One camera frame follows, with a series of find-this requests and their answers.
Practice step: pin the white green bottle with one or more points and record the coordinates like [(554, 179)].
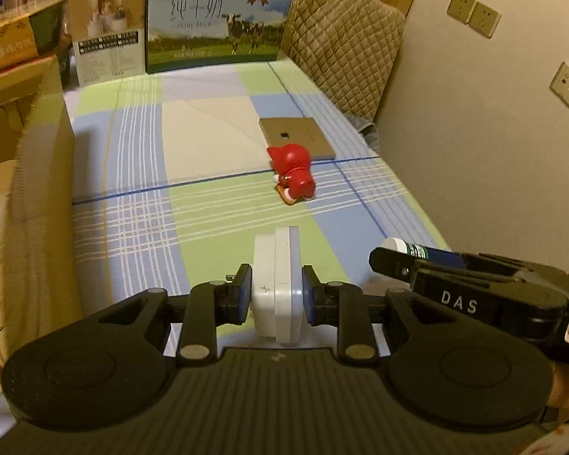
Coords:
[(408, 249)]

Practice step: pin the plaid bedsheet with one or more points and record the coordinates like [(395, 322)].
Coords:
[(147, 151)]

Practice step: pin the white power adapter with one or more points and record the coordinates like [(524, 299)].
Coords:
[(275, 289)]

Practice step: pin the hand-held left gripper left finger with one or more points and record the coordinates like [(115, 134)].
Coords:
[(239, 295)]

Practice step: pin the flat brown box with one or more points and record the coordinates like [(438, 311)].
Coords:
[(296, 137)]

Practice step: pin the grey towel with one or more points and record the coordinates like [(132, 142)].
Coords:
[(367, 130)]

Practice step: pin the yellow snack box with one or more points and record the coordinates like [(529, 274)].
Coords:
[(19, 33)]

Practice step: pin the quilted beige cover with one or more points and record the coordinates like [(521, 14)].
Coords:
[(341, 42)]

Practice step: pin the large milk carton box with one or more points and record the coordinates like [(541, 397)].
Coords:
[(218, 14)]

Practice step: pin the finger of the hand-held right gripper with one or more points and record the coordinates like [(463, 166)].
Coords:
[(393, 265), (448, 258)]

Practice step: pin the white printed box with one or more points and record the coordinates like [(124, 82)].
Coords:
[(106, 33)]

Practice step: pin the cardboard box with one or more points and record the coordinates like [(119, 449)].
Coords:
[(42, 199)]

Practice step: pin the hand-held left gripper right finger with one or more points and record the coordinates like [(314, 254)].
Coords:
[(311, 295)]

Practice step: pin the red figurine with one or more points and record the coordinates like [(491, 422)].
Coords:
[(294, 177)]

